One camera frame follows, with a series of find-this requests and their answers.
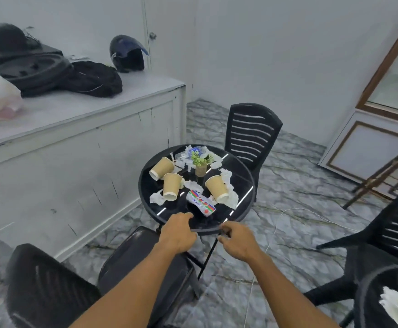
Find person's left hand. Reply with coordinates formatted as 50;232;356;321
157;212;198;255

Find person's right hand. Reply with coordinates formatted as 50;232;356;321
217;221;264;264

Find round black glass table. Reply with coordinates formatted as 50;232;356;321
138;144;256;281

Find person's right forearm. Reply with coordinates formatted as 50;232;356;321
249;251;342;328

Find person's left forearm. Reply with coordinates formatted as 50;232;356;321
70;246;186;328

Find colourful striped snack packet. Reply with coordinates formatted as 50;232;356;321
186;189;217;218

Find brown paper cup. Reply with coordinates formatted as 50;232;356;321
149;156;176;181
163;173;183;202
204;175;230;205

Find scattered crumpled white tissues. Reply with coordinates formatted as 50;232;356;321
150;145;240;210

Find small potted green plant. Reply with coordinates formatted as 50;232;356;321
191;151;215;177

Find blue white plastic wrapper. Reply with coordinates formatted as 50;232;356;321
180;145;208;161

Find black slatted plastic chair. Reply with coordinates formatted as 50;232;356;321
303;182;398;328
5;225;203;328
224;103;284;202

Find white counter cabinet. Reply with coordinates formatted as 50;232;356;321
0;69;187;263

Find white panel with wooden trim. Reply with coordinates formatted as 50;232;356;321
318;108;398;202

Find black backpack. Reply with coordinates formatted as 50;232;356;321
59;60;123;99

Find black helmet with visor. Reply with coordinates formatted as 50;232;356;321
109;34;149;73

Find brown wooden stool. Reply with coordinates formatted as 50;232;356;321
343;139;398;211

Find wooden framed window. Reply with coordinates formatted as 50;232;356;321
355;9;398;127

